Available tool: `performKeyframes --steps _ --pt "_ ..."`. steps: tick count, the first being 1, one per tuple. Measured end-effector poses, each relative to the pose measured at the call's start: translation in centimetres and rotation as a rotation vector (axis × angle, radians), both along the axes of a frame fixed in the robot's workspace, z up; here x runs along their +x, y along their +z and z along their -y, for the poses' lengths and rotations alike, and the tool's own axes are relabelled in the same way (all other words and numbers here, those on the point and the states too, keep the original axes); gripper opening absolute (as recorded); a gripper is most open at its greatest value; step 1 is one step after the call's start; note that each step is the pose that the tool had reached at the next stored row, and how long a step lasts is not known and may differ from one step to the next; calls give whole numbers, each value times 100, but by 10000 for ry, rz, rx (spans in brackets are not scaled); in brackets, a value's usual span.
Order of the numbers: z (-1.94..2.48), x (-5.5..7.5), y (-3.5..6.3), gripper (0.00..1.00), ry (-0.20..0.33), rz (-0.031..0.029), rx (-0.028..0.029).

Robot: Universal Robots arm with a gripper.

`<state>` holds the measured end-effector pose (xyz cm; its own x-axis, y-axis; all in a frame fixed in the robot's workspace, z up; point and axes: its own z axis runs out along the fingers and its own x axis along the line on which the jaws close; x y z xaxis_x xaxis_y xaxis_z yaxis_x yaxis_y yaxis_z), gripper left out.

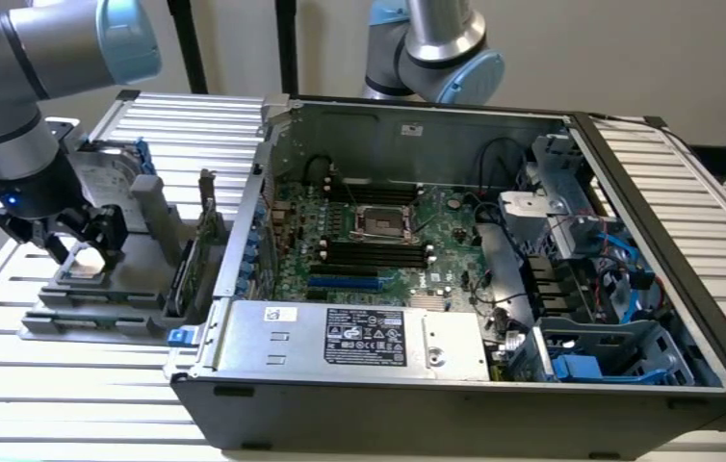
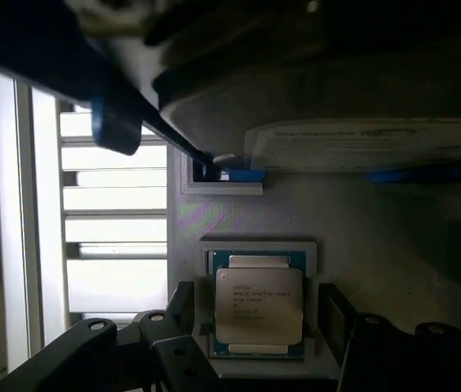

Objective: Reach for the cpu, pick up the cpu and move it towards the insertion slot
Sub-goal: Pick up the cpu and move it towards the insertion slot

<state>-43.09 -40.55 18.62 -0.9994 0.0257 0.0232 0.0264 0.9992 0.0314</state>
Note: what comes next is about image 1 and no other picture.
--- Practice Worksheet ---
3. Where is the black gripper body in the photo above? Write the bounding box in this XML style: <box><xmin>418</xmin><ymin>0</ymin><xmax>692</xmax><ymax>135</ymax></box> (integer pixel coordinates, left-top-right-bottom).
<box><xmin>0</xmin><ymin>152</ymin><xmax>114</xmax><ymax>247</ymax></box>

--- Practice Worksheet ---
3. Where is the black expansion slot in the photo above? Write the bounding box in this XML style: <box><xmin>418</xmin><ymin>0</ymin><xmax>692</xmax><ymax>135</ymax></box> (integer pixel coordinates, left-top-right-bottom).
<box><xmin>308</xmin><ymin>263</ymin><xmax>381</xmax><ymax>277</ymax></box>

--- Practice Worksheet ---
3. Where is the blue expansion slot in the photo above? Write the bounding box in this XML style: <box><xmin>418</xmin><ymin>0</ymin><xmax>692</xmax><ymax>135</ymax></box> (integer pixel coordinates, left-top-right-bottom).
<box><xmin>306</xmin><ymin>274</ymin><xmax>382</xmax><ymax>294</ymax></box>

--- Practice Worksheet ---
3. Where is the black RAM slot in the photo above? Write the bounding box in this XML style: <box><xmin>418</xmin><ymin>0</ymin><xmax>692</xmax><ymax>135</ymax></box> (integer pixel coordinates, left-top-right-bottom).
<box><xmin>329</xmin><ymin>183</ymin><xmax>418</xmax><ymax>194</ymax></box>
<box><xmin>329</xmin><ymin>192</ymin><xmax>418</xmax><ymax>206</ymax></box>
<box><xmin>321</xmin><ymin>238</ymin><xmax>432</xmax><ymax>253</ymax></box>
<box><xmin>320</xmin><ymin>251</ymin><xmax>432</xmax><ymax>270</ymax></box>

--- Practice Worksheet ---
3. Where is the small white held part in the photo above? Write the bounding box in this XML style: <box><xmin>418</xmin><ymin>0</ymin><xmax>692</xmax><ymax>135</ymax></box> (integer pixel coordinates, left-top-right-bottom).
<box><xmin>70</xmin><ymin>245</ymin><xmax>107</xmax><ymax>279</ymax></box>

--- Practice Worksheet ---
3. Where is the silver hard disk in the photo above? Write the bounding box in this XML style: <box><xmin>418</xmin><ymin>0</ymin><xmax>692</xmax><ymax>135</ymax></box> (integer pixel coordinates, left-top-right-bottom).
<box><xmin>69</xmin><ymin>142</ymin><xmax>149</xmax><ymax>233</ymax></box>

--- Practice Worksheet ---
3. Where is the grey parts rack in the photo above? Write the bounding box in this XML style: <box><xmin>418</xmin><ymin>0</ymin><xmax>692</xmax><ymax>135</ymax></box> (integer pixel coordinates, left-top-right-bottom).
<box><xmin>18</xmin><ymin>175</ymin><xmax>235</xmax><ymax>346</ymax></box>

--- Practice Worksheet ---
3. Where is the green graphics card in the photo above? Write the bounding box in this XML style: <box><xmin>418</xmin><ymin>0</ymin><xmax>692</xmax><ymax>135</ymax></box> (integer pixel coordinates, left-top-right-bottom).
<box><xmin>195</xmin><ymin>167</ymin><xmax>226</xmax><ymax>247</ymax></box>

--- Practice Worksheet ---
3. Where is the black stand pole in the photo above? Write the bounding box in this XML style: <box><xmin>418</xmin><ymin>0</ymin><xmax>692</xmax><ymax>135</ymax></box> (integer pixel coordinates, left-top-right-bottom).
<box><xmin>163</xmin><ymin>0</ymin><xmax>210</xmax><ymax>95</ymax></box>
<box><xmin>273</xmin><ymin>0</ymin><xmax>299</xmax><ymax>96</ymax></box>

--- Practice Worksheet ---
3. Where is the green motherboard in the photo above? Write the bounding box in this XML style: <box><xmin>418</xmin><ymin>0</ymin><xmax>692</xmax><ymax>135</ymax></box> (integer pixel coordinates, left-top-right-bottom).
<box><xmin>262</xmin><ymin>180</ymin><xmax>500</xmax><ymax>317</ymax></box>

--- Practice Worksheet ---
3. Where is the silver power supply unit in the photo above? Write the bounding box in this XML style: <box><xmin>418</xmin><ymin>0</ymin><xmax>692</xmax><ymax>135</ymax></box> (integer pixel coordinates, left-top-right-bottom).
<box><xmin>201</xmin><ymin>299</ymin><xmax>493</xmax><ymax>384</ymax></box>

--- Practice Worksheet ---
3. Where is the silver chipset heatsink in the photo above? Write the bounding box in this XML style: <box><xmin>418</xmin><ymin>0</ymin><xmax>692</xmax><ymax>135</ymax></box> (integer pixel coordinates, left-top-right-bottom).
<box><xmin>408</xmin><ymin>294</ymin><xmax>452</xmax><ymax>310</ymax></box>

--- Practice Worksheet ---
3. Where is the black open PC case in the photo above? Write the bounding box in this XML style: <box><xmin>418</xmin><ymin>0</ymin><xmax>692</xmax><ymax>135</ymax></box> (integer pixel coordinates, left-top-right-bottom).
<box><xmin>165</xmin><ymin>93</ymin><xmax>726</xmax><ymax>454</ymax></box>

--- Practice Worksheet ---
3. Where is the metal disk bay cage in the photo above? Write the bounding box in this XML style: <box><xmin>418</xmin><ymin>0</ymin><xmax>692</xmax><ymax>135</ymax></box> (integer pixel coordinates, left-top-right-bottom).
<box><xmin>496</xmin><ymin>133</ymin><xmax>626</xmax><ymax>270</ymax></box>

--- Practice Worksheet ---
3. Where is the blue plastic drive caddy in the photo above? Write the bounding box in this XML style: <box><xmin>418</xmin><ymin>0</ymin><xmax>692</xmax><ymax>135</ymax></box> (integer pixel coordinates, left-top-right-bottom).
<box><xmin>546</xmin><ymin>353</ymin><xmax>602</xmax><ymax>384</ymax></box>

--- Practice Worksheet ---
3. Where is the CPU socket with metal frame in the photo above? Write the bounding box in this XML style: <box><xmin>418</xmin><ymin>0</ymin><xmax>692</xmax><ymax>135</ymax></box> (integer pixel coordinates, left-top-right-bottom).
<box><xmin>349</xmin><ymin>203</ymin><xmax>420</xmax><ymax>243</ymax></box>

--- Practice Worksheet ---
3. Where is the black looped wire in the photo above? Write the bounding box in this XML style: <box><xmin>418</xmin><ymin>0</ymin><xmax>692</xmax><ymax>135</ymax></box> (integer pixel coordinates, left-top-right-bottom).
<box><xmin>474</xmin><ymin>137</ymin><xmax>520</xmax><ymax>194</ymax></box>

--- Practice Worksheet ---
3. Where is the blue data wire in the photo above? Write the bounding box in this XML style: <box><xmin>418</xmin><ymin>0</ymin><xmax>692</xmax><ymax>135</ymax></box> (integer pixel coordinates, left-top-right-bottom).
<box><xmin>596</xmin><ymin>230</ymin><xmax>665</xmax><ymax>328</ymax></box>

